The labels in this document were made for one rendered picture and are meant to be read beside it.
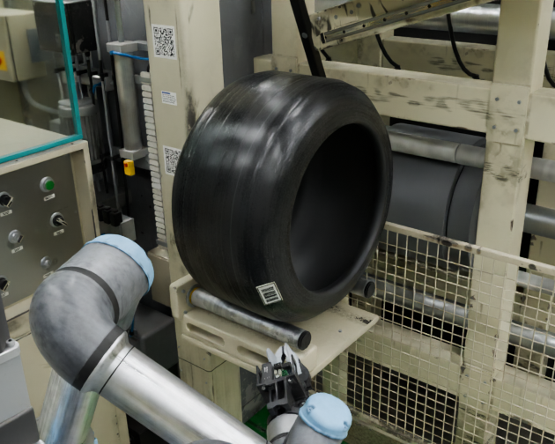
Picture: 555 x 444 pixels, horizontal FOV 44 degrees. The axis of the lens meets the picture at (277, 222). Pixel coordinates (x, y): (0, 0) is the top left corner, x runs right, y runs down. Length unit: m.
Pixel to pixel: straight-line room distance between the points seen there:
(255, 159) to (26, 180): 0.64
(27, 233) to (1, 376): 1.06
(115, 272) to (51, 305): 0.11
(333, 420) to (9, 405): 0.46
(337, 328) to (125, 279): 0.88
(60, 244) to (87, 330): 0.95
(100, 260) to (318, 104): 0.61
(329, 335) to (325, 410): 0.73
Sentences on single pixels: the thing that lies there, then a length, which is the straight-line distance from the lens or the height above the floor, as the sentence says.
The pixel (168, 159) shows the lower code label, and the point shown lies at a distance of 1.73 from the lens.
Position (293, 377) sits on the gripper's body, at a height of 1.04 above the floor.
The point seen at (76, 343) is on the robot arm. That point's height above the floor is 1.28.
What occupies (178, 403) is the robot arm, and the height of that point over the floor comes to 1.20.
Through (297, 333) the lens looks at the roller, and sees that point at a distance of 1.55.
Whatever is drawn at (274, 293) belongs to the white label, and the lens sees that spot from 1.43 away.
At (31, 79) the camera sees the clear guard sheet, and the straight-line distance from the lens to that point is 1.71.
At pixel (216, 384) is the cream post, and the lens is 2.00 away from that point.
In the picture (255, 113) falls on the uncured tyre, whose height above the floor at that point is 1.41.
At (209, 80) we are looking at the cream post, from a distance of 1.67.
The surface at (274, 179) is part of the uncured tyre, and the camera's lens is 1.34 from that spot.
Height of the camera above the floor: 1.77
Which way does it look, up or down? 24 degrees down
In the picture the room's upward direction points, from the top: 1 degrees counter-clockwise
